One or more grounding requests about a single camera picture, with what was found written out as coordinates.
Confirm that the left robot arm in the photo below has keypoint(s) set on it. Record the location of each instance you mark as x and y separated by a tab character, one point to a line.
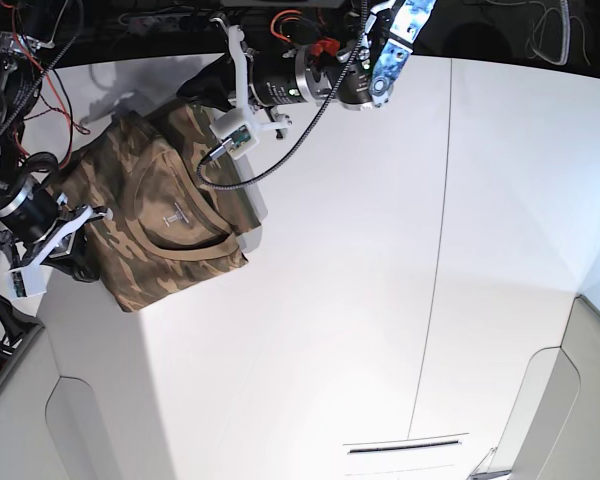
344	55

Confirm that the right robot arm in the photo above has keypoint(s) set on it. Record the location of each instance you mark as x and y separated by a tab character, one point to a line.
34	38

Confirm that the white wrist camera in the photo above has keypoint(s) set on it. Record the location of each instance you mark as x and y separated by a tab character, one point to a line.
236	130
23	282

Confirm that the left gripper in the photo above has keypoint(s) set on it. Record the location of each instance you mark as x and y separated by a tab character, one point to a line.
260	82

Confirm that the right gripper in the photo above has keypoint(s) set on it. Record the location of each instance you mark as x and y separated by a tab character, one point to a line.
41	229

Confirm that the camouflage T-shirt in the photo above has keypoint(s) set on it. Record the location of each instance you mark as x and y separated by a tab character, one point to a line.
167	232

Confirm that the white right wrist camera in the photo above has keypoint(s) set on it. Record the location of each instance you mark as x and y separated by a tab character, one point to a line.
23	282

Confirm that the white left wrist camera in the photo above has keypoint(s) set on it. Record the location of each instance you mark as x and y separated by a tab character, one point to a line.
236	130

